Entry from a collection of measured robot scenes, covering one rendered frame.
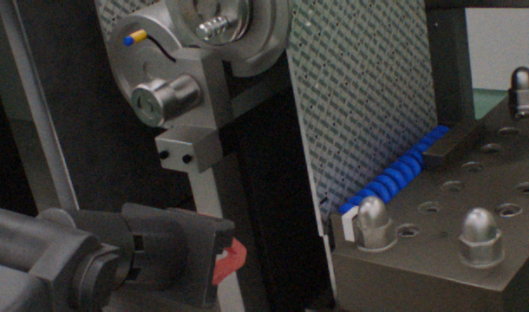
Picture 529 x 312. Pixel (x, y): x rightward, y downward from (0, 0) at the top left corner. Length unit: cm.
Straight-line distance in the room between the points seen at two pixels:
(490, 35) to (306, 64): 298
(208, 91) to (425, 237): 23
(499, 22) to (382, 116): 283
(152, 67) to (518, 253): 40
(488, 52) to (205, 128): 302
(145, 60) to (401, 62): 26
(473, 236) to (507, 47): 302
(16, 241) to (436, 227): 40
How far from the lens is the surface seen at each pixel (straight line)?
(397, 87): 88
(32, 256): 49
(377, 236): 73
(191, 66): 76
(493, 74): 376
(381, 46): 85
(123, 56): 88
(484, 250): 69
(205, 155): 76
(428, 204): 80
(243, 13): 72
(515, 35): 366
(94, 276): 49
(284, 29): 71
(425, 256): 72
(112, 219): 59
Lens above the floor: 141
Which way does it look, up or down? 23 degrees down
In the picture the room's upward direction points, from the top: 11 degrees counter-clockwise
